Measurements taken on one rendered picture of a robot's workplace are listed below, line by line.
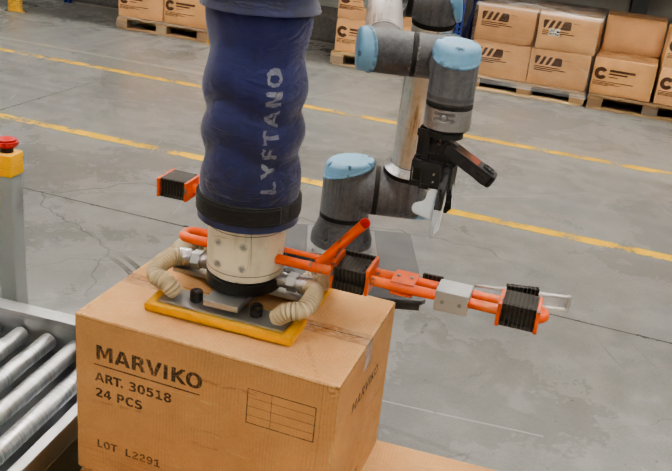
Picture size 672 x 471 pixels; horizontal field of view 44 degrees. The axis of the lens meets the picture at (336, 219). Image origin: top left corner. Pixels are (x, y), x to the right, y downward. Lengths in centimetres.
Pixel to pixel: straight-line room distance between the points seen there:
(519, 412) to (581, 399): 31
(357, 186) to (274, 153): 82
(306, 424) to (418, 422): 155
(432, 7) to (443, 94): 68
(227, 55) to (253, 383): 65
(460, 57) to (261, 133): 41
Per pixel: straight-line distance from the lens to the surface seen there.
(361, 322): 186
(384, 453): 215
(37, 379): 239
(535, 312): 169
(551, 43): 864
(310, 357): 172
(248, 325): 177
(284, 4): 159
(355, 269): 175
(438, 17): 224
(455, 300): 171
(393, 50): 168
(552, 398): 355
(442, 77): 157
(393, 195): 246
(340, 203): 248
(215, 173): 170
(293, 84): 165
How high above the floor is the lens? 184
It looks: 22 degrees down
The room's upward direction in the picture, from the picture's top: 6 degrees clockwise
